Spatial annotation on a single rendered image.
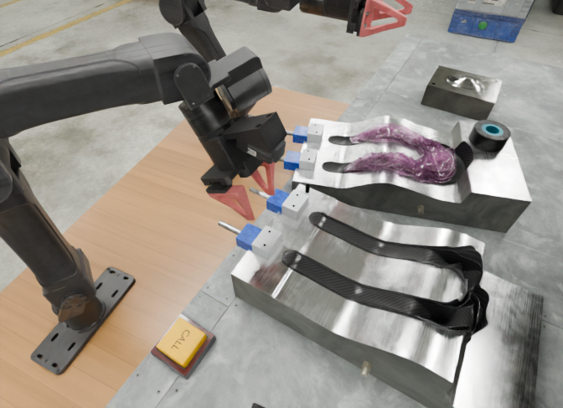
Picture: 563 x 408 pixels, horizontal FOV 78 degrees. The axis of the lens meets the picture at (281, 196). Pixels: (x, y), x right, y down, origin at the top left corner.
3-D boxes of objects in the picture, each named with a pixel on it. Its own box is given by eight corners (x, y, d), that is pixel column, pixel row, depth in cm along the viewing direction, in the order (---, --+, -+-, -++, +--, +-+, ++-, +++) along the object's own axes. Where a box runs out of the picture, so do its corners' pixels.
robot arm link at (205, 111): (236, 116, 54) (213, 74, 51) (245, 121, 49) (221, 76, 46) (198, 138, 53) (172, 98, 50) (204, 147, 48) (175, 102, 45)
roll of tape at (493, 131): (471, 127, 87) (477, 116, 85) (505, 136, 85) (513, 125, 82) (466, 145, 83) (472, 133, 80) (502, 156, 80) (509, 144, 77)
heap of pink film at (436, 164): (343, 177, 83) (347, 152, 77) (350, 132, 94) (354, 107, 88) (457, 196, 79) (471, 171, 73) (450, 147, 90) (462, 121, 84)
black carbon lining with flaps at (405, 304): (276, 269, 65) (276, 240, 58) (315, 211, 74) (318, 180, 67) (471, 370, 53) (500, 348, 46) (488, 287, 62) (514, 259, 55)
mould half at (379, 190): (291, 196, 87) (292, 163, 78) (309, 133, 104) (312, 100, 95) (506, 233, 79) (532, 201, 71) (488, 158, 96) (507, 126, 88)
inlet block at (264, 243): (214, 239, 70) (209, 223, 66) (228, 222, 73) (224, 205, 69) (269, 268, 66) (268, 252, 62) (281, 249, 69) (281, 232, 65)
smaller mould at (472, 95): (420, 104, 114) (426, 85, 109) (431, 83, 123) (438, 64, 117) (484, 122, 107) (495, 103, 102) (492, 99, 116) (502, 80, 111)
